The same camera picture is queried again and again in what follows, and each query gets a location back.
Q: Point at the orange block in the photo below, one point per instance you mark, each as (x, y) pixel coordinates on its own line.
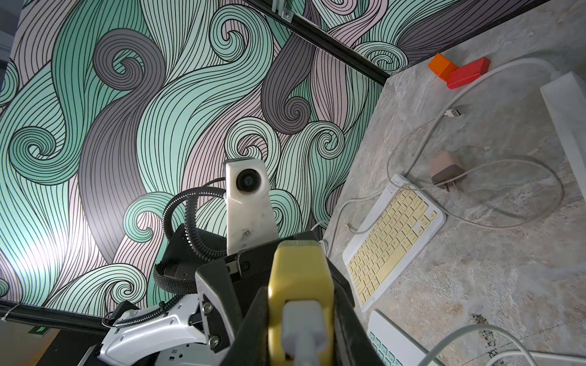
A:
(442, 67)

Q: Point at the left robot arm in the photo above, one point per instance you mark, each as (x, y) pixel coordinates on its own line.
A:
(195, 221)

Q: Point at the white power strip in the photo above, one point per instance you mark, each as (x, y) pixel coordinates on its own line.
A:
(565, 100)

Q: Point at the pink charger with white cable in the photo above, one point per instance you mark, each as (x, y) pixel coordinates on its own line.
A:
(445, 166)

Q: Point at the yellow charger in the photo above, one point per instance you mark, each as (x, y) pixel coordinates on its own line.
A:
(301, 305)

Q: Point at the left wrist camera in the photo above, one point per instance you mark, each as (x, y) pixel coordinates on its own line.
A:
(250, 218)

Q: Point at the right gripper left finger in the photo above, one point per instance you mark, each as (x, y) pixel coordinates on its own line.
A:
(250, 346)

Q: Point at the red block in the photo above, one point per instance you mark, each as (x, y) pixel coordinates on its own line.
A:
(468, 73)

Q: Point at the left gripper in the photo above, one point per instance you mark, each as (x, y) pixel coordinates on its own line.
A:
(227, 288)

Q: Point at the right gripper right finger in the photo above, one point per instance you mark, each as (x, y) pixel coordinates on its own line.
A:
(351, 344)

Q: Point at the yellow wireless keyboard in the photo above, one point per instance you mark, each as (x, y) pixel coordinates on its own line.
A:
(399, 226)

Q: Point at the green wireless keyboard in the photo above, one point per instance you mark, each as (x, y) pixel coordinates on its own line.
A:
(392, 345)

